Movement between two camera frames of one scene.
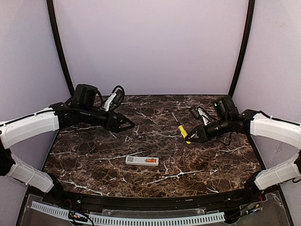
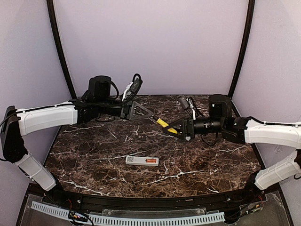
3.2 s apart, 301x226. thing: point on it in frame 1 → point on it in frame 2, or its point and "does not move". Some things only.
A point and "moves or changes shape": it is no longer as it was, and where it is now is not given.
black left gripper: (112, 122) → (127, 111)
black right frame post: (251, 4) does not move
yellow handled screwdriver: (181, 129) moves or changes shape
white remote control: (144, 161) does not move
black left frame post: (52, 20) does not move
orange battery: (151, 160) does not move
